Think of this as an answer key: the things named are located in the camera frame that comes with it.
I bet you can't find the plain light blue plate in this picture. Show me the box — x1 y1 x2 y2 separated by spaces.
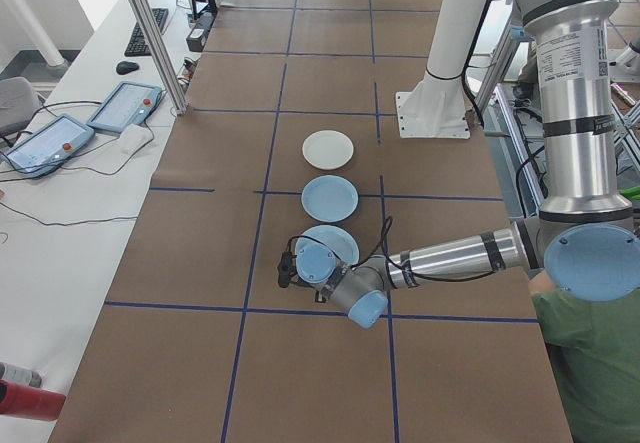
300 174 360 223

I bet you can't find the person in green shirt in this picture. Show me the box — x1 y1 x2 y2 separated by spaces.
528 267 640 443

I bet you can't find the small grey can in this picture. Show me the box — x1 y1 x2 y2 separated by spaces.
0 361 44 388

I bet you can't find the black pedestal cable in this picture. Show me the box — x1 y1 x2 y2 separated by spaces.
462 0 504 128

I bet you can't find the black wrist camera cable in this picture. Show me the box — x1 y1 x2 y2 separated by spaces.
284 215 506 285

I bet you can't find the white folded cloth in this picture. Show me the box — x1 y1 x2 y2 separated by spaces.
118 123 154 160

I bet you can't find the white mounting pedestal with plate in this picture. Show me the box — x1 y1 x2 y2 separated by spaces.
394 0 506 140

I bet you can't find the blue grey teach pendant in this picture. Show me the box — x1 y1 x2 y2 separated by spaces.
86 81 165 135
0 114 96 180

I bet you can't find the black rectangular box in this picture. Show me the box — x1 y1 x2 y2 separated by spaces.
185 11 215 53

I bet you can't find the white desk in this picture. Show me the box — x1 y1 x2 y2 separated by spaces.
0 0 236 443

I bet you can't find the plain white plate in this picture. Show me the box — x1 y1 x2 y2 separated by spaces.
301 129 355 172

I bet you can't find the red cylinder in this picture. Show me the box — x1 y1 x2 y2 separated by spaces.
0 379 67 422

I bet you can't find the black keyboard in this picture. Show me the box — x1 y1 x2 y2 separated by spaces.
123 7 171 58

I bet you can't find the aluminium frame post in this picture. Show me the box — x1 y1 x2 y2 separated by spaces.
112 0 189 117

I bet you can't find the ribbed light blue plate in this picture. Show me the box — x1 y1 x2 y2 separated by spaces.
293 224 361 268

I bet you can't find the black cable in frame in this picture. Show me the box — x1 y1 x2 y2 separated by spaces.
513 140 549 202

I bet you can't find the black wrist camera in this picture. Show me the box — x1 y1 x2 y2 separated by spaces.
276 248 297 289

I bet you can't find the grey chair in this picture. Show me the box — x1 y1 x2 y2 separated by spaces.
0 76 42 137

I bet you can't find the white round pillar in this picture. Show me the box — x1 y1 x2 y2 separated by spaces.
0 0 69 77

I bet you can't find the black pendant cable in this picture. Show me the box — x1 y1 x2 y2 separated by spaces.
0 160 156 228
0 98 104 150

